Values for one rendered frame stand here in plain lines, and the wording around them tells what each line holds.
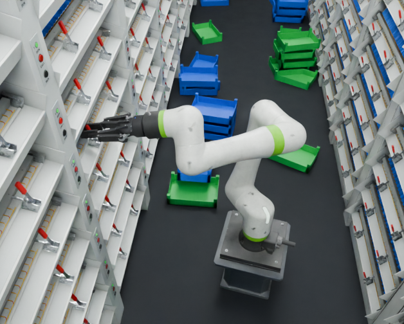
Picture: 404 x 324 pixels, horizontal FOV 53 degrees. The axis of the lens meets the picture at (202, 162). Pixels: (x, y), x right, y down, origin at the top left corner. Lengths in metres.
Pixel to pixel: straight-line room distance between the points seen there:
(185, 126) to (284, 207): 1.33
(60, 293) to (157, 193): 1.29
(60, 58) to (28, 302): 0.66
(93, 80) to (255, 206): 0.84
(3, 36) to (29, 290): 0.63
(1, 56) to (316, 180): 2.14
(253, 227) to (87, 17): 1.06
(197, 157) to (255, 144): 0.24
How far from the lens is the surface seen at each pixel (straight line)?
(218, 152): 1.36
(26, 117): 1.05
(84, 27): 1.39
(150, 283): 2.19
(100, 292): 1.78
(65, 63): 1.22
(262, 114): 1.63
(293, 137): 1.52
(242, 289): 2.14
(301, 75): 3.60
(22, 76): 1.03
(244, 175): 1.79
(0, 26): 0.97
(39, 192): 1.13
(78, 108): 1.35
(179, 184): 2.56
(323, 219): 2.50
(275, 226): 2.02
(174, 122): 1.30
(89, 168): 1.42
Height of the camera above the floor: 1.92
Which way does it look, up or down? 46 degrees down
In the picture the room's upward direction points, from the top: 1 degrees clockwise
